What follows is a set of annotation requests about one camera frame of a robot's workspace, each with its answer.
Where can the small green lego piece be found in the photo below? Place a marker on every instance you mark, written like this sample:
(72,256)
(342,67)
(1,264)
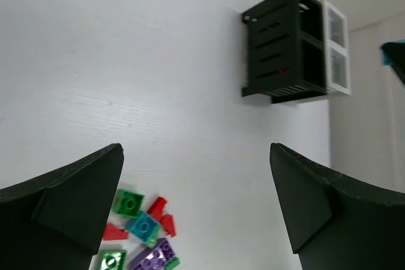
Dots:
(172,264)

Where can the white slatted container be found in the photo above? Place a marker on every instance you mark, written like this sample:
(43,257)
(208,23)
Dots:
(336,41)

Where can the small cyan lego block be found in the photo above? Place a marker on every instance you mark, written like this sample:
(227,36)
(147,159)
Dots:
(385,60)

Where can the small red lego piece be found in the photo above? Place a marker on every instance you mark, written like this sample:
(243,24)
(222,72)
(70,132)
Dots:
(283,70)

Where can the square green lego piece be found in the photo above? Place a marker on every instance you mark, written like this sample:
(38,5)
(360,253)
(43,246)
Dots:
(127,203)

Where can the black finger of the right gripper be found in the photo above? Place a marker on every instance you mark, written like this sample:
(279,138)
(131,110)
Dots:
(396,53)

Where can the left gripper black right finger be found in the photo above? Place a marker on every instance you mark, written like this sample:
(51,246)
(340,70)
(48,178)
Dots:
(335,221)

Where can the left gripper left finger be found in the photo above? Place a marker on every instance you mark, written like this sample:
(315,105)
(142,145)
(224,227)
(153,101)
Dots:
(57,220)

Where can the black slatted container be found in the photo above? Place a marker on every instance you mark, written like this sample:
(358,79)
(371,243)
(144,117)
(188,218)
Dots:
(285,34)

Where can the red lego slope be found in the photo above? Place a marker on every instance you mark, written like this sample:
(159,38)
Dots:
(157,208)
(168,224)
(114,233)

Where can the red lego slope top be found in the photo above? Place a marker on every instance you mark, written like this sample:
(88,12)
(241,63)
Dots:
(157,208)

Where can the purple lego plate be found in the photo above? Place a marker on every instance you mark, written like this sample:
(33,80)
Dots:
(155,258)

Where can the teal square lego piece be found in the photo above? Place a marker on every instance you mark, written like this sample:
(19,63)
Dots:
(145,228)

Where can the long green lego plate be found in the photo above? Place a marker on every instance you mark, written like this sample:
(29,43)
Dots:
(112,260)

